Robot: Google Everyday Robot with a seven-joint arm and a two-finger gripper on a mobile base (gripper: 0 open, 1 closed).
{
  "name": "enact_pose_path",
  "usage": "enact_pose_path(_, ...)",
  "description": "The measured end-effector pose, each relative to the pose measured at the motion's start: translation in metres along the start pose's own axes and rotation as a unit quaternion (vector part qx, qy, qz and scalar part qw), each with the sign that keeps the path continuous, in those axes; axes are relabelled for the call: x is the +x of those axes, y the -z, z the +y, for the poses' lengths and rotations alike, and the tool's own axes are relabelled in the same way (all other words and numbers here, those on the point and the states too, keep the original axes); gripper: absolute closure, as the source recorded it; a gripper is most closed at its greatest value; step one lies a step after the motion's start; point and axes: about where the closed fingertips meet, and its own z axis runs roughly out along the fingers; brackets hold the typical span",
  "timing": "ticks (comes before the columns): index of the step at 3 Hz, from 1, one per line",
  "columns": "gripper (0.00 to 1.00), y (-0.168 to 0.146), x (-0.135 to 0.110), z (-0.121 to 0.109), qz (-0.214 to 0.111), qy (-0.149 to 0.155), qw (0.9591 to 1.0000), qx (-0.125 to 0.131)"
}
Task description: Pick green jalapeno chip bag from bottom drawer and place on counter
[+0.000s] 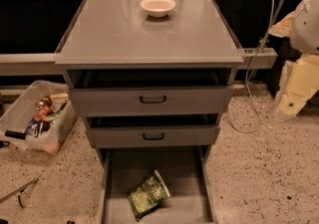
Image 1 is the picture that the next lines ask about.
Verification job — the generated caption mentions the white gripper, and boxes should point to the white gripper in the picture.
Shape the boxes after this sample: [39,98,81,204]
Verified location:
[269,12,319,121]

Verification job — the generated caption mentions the green jalapeno chip bag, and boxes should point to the green jalapeno chip bag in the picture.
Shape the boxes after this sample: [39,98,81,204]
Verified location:
[128,169,170,221]

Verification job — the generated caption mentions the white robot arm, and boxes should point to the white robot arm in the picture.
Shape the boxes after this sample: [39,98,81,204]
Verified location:
[270,0,319,121]

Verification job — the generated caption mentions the grey middle drawer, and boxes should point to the grey middle drawer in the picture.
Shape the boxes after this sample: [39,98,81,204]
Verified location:
[87,113,220,148]

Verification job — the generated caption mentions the grey drawer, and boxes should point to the grey drawer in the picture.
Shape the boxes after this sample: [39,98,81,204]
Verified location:
[97,146,217,224]
[67,69,232,117]
[87,113,220,148]

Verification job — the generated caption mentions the grey bottom drawer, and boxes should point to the grey bottom drawer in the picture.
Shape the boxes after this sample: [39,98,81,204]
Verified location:
[97,146,217,224]

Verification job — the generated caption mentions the grey drawer cabinet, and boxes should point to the grey drawer cabinet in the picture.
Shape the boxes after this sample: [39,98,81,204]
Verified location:
[54,0,246,224]

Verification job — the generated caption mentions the grey top drawer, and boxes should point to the grey top drawer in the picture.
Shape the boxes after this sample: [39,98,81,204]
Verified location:
[67,69,232,117]

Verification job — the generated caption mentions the white ceramic bowl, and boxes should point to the white ceramic bowl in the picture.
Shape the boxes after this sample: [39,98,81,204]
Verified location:
[140,0,175,18]

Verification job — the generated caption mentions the snack packages in bin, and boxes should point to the snack packages in bin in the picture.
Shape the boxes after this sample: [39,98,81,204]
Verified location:
[24,94,69,137]

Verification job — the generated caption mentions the clear plastic storage bin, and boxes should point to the clear plastic storage bin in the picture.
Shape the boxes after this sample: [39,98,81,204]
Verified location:
[0,81,77,154]

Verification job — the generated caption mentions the metal bar on floor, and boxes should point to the metal bar on floor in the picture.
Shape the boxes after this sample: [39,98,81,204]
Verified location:
[0,178,39,208]

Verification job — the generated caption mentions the white power cable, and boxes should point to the white power cable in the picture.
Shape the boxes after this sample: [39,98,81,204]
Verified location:
[227,0,276,134]

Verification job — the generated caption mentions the grey metal frame rail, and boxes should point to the grey metal frame rail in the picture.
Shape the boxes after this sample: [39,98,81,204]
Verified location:
[0,48,278,76]

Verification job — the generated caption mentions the black handled tool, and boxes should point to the black handled tool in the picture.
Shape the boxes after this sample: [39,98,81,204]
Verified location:
[5,130,26,140]

